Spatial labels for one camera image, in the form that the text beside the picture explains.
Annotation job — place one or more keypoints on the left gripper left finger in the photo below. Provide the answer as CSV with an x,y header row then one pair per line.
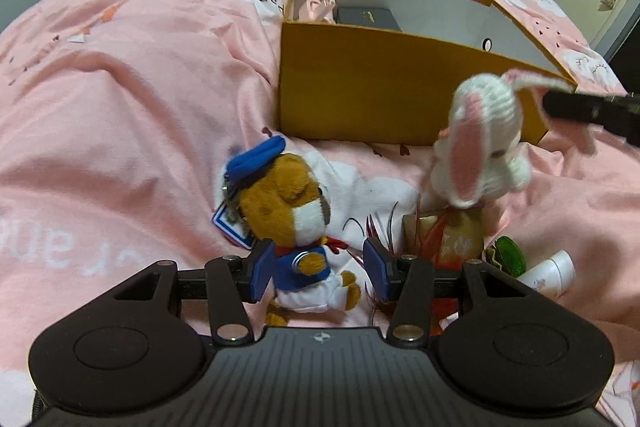
x,y
230,282

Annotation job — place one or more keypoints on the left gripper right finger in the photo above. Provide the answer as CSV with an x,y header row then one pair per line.
x,y
408,284

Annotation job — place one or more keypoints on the sailor plush toy blue hat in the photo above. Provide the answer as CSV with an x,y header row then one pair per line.
x,y
269,193

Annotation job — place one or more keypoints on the white pink crochet bunny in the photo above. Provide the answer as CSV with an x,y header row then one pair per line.
x,y
476,157

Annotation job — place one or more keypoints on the dark grey gift box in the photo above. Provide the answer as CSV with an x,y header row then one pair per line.
x,y
378,18

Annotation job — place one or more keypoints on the red gold packet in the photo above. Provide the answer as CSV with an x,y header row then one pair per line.
x,y
446,237

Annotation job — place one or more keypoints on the green round object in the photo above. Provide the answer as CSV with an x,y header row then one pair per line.
x,y
505,255

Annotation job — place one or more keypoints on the white small bottle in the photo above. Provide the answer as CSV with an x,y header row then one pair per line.
x,y
552,277

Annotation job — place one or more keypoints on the orange cardboard box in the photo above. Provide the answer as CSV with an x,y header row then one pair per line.
x,y
349,83

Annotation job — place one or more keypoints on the pink bed duvet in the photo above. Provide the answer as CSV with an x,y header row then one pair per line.
x,y
118,116

